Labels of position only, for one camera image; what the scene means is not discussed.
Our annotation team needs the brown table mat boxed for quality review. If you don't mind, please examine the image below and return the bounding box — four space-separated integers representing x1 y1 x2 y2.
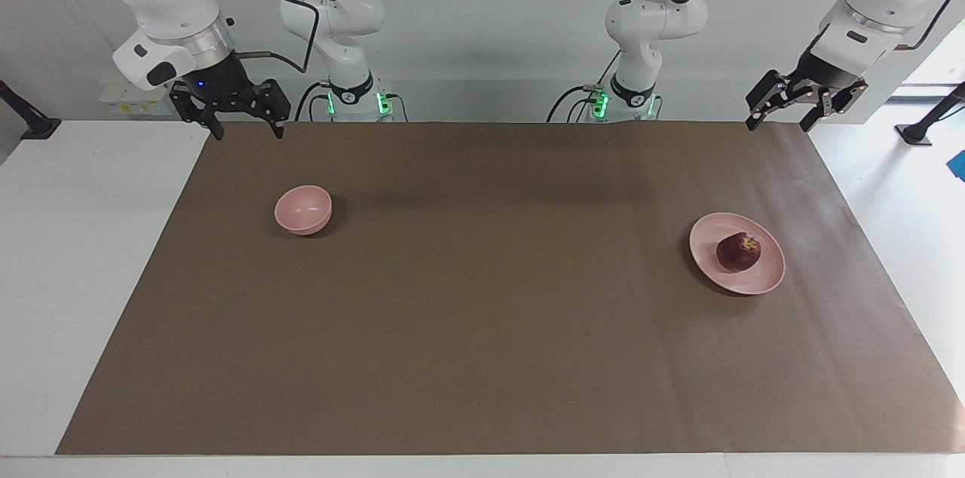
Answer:
56 120 965 456

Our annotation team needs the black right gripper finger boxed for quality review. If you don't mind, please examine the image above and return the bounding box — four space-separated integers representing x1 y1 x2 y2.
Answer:
169 81 226 141
255 79 293 139

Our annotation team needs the dark red apple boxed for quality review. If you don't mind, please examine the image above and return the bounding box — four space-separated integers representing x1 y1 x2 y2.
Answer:
715 231 762 273

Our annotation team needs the black base cable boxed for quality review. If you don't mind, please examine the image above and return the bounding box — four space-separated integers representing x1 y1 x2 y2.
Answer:
293 81 332 123
546 84 605 124

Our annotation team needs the pink plate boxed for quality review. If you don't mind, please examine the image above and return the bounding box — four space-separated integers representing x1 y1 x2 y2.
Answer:
688 212 787 296

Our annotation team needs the white wall socket strip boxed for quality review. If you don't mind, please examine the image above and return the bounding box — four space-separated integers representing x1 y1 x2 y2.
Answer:
100 81 182 118

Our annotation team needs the pink bowl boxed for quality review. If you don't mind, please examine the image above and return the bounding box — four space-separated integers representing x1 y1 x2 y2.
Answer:
274 185 333 237

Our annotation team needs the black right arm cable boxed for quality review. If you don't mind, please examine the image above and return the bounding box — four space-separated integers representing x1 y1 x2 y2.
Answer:
192 0 322 75

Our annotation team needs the black right base cable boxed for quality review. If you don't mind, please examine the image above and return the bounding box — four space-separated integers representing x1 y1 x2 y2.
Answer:
293 81 332 123

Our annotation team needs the black left base cable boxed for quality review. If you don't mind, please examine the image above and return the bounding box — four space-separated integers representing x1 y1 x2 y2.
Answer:
546 84 605 124

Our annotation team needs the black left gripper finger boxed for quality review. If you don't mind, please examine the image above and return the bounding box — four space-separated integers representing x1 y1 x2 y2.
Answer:
800 83 869 134
746 70 801 132

